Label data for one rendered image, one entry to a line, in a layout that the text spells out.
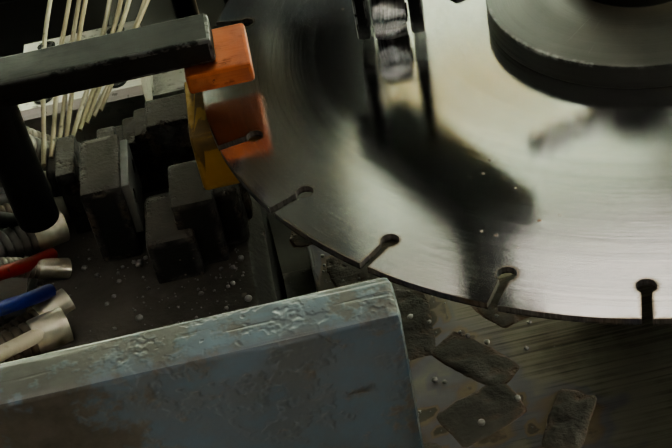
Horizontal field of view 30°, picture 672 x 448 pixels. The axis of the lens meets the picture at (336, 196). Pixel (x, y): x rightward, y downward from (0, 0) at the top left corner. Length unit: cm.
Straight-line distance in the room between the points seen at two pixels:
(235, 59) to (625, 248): 16
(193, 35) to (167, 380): 18
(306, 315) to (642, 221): 13
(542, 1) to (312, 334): 21
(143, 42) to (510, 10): 13
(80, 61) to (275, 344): 18
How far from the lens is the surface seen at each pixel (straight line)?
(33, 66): 46
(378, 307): 29
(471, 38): 47
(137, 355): 30
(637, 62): 43
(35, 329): 48
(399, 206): 40
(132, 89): 61
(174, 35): 45
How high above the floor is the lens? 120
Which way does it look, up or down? 38 degrees down
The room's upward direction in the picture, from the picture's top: 12 degrees counter-clockwise
